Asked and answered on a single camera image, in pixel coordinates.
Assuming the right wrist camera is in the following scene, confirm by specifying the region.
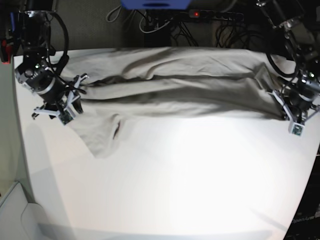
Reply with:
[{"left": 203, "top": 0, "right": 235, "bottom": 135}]
[{"left": 57, "top": 111, "right": 74, "bottom": 126}]

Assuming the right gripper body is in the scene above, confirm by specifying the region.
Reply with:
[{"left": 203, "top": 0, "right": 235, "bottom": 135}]
[{"left": 31, "top": 72, "right": 89, "bottom": 119}]

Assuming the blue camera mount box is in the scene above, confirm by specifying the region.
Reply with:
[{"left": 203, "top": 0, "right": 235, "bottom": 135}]
[{"left": 120, "top": 0, "right": 191, "bottom": 10}]

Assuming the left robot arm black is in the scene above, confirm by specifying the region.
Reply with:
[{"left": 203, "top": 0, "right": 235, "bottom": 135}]
[{"left": 256, "top": 0, "right": 320, "bottom": 125}]

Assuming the blue handled tool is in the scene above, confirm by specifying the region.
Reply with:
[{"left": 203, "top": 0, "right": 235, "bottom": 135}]
[{"left": 9, "top": 11, "right": 21, "bottom": 42}]

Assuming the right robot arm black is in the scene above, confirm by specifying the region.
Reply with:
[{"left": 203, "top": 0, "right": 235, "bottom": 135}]
[{"left": 10, "top": 0, "right": 88, "bottom": 125}]

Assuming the red clamp at table corner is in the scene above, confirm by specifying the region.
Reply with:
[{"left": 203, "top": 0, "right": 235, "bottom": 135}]
[{"left": 0, "top": 39, "right": 12, "bottom": 64}]

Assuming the black power strip red light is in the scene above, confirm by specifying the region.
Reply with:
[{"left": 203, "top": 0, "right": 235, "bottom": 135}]
[{"left": 188, "top": 9, "right": 245, "bottom": 22}]

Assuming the grey t-shirt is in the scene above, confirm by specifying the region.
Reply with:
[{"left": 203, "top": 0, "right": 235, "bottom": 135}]
[{"left": 62, "top": 47, "right": 283, "bottom": 158}]

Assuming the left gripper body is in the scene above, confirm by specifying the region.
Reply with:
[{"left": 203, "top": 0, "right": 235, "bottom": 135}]
[{"left": 271, "top": 90, "right": 320, "bottom": 125}]

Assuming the white cable loop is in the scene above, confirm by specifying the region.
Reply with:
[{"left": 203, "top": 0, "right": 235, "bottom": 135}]
[{"left": 138, "top": 14, "right": 171, "bottom": 34}]

